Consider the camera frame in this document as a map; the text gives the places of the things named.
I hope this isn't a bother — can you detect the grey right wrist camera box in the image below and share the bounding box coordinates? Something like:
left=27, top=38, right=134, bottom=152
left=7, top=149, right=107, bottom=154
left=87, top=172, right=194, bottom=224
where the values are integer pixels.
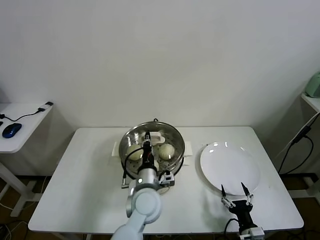
left=239, top=226, right=265, bottom=240

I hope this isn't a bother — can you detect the round glass pot lid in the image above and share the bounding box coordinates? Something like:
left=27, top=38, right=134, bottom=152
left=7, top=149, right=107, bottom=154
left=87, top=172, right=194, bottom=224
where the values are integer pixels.
left=118, top=121, right=186, bottom=174

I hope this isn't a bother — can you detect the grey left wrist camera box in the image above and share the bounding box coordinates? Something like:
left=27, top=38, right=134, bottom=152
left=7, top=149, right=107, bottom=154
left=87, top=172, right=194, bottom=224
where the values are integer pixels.
left=159, top=171, right=176, bottom=187

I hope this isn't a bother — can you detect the blue computer mouse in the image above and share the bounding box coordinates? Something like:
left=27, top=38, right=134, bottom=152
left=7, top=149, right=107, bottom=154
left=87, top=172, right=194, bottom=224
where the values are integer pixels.
left=2, top=122, right=23, bottom=138

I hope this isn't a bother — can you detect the black power adapter cable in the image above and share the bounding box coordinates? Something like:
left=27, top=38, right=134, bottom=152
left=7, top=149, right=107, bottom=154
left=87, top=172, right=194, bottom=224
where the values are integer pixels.
left=277, top=126, right=315, bottom=176

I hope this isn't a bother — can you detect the white round plate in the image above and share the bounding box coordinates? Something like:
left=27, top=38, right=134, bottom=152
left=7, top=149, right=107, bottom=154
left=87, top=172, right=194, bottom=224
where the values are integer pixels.
left=199, top=141, right=262, bottom=196

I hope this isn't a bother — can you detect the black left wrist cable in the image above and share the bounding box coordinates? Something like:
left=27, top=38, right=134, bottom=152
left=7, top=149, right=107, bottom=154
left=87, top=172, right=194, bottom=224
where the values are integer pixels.
left=121, top=147, right=146, bottom=189

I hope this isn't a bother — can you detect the black cable with adapter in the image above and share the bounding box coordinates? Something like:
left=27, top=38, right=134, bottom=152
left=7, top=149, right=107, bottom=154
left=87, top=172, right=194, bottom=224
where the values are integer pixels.
left=0, top=101, right=55, bottom=121

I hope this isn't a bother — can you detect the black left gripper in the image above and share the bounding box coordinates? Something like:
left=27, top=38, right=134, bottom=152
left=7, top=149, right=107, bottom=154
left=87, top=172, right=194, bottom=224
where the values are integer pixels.
left=141, top=132, right=156, bottom=172

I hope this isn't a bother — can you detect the white computer desk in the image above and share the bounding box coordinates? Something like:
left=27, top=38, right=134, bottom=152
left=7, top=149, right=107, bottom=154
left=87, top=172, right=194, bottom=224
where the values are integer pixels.
left=0, top=101, right=55, bottom=217

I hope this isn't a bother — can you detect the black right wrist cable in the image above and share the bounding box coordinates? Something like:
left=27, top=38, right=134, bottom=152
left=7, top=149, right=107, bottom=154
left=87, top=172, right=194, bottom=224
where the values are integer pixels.
left=224, top=217, right=241, bottom=240

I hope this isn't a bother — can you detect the mint green appliance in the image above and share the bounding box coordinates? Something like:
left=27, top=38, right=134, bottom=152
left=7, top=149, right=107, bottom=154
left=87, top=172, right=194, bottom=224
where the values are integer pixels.
left=305, top=72, right=320, bottom=99

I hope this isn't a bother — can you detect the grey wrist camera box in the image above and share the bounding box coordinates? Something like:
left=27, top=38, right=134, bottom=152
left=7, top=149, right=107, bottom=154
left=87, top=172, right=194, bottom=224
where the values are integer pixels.
left=239, top=226, right=265, bottom=240
left=159, top=171, right=176, bottom=187

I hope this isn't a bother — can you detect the stainless steel steamer basket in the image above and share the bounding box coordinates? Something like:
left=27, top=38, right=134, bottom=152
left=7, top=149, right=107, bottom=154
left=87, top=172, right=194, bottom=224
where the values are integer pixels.
left=111, top=121, right=194, bottom=180

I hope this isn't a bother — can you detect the white appliance stand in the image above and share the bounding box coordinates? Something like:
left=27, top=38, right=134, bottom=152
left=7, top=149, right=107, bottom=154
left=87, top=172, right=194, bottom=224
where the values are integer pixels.
left=276, top=92, right=320, bottom=200

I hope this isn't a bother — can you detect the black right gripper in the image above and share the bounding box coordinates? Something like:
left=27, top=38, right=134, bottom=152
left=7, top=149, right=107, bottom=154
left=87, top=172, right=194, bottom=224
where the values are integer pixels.
left=220, top=181, right=258, bottom=230

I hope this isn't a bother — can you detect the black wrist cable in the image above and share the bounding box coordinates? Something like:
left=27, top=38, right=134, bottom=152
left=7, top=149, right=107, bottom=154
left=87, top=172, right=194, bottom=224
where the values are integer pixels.
left=224, top=217, right=241, bottom=240
left=121, top=147, right=146, bottom=189

